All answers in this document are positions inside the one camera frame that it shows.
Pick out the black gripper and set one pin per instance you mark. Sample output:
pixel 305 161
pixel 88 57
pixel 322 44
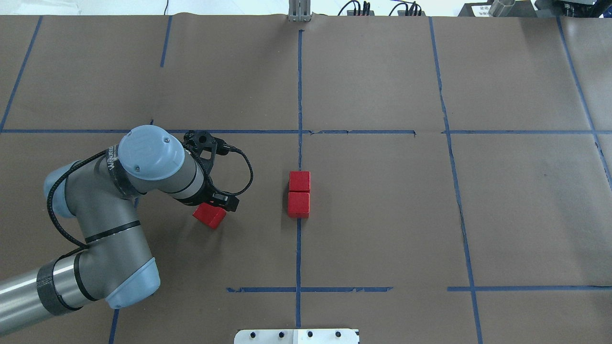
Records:
pixel 206 189

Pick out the brown paper table cover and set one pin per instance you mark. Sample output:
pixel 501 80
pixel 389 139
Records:
pixel 460 172

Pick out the metal mug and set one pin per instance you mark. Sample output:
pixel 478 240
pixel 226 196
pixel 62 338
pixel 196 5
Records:
pixel 501 8

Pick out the aluminium frame post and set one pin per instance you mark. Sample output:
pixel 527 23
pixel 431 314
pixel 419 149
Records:
pixel 299 10

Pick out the red cube block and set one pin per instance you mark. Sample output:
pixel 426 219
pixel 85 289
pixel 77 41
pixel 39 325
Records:
pixel 209 215
pixel 299 181

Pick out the red cube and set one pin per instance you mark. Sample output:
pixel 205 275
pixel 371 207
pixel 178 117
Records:
pixel 298 204

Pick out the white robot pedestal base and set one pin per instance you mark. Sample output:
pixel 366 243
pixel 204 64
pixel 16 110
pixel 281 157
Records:
pixel 298 336

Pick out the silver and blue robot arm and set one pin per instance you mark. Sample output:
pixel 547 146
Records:
pixel 92 204

